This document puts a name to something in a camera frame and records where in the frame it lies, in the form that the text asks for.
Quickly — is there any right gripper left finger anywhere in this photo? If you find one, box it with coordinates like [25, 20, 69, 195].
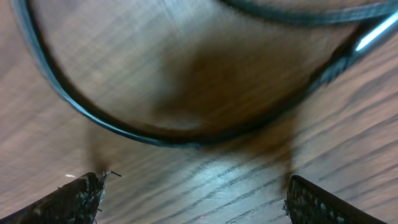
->
[1, 171, 120, 224]

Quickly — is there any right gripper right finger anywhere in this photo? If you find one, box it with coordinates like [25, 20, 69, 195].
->
[284, 175, 386, 224]

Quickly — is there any black short connector cable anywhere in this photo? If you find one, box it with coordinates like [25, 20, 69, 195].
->
[9, 0, 398, 149]

